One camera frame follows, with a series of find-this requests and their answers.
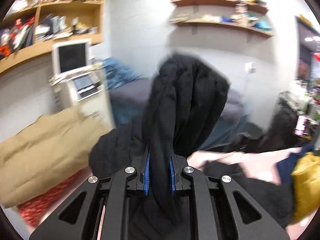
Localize white wall socket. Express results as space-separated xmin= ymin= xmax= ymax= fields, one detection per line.
xmin=244 ymin=62 xmax=257 ymax=74

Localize wooden shelving unit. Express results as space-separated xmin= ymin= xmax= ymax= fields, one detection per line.
xmin=0 ymin=0 xmax=108 ymax=74

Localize navy garment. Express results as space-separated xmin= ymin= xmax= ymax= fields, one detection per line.
xmin=276 ymin=142 xmax=320 ymax=178

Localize tan padded jacket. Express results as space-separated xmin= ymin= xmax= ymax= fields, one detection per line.
xmin=0 ymin=106 xmax=115 ymax=209

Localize white machine with monitor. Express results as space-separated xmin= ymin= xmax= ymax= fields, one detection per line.
xmin=50 ymin=39 xmax=110 ymax=120

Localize red floral cloth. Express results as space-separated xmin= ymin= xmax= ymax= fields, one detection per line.
xmin=16 ymin=172 xmax=95 ymax=228

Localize pink polka-dot blanket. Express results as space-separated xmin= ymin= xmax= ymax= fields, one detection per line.
xmin=187 ymin=147 xmax=305 ymax=188

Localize blue crumpled cloth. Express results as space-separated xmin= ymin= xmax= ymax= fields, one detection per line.
xmin=101 ymin=57 xmax=143 ymax=83

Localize wooden wall shelf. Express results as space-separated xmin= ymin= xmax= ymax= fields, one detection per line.
xmin=170 ymin=17 xmax=275 ymax=39
xmin=170 ymin=0 xmax=269 ymax=15

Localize yellow garment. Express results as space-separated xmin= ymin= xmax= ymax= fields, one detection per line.
xmin=290 ymin=151 xmax=320 ymax=224

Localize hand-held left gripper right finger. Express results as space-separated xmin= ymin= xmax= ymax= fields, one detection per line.
xmin=169 ymin=155 xmax=290 ymax=240

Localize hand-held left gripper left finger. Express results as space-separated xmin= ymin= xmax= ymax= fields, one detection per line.
xmin=29 ymin=146 xmax=152 ymax=240

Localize black quilted jacket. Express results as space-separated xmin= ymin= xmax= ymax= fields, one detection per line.
xmin=89 ymin=54 xmax=295 ymax=240

